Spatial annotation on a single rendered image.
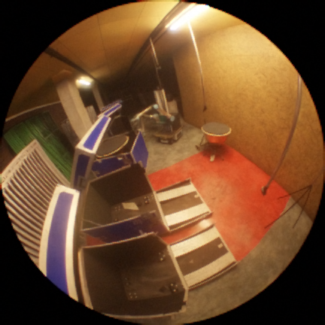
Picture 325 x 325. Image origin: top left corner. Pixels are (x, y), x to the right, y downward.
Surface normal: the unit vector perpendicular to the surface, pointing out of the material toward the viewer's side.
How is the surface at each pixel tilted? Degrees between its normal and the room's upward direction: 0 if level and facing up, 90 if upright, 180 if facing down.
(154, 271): 0
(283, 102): 90
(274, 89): 90
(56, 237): 46
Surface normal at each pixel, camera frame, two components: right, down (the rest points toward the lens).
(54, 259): 0.51, -0.78
